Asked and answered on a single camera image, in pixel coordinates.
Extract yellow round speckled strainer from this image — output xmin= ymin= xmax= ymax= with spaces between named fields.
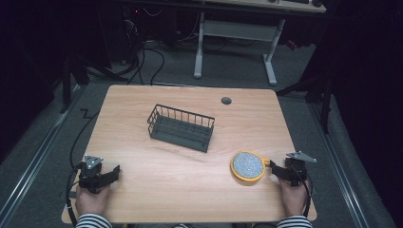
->
xmin=229 ymin=150 xmax=271 ymax=183

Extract person's left hand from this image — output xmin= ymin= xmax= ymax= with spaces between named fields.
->
xmin=75 ymin=184 xmax=111 ymax=218

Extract dark metal stand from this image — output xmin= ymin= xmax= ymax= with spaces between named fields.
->
xmin=276 ymin=60 xmax=336 ymax=135
xmin=59 ymin=51 xmax=131 ymax=114

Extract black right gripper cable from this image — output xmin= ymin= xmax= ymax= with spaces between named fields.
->
xmin=290 ymin=162 xmax=314 ymax=219

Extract black floor cables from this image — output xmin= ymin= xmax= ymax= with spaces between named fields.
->
xmin=108 ymin=8 xmax=199 ymax=86

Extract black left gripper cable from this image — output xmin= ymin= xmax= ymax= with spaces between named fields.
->
xmin=64 ymin=109 xmax=101 ymax=228

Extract black wire basket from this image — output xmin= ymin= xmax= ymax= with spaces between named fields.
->
xmin=146 ymin=103 xmax=216 ymax=154

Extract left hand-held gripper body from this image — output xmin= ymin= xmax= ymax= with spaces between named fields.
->
xmin=78 ymin=154 xmax=106 ymax=195

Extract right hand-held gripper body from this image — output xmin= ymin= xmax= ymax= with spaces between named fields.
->
xmin=283 ymin=150 xmax=317 ymax=188

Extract person's right hand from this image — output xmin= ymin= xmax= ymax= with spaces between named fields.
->
xmin=278 ymin=177 xmax=310 ymax=219

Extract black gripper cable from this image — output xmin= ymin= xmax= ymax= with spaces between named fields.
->
xmin=64 ymin=109 xmax=101 ymax=228
xmin=290 ymin=162 xmax=314 ymax=219

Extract metal floor rail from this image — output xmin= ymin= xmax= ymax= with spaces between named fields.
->
xmin=0 ymin=83 xmax=87 ymax=228
xmin=308 ymin=101 xmax=372 ymax=228

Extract white-legged desk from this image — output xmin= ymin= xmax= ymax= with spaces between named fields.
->
xmin=193 ymin=0 xmax=328 ymax=86

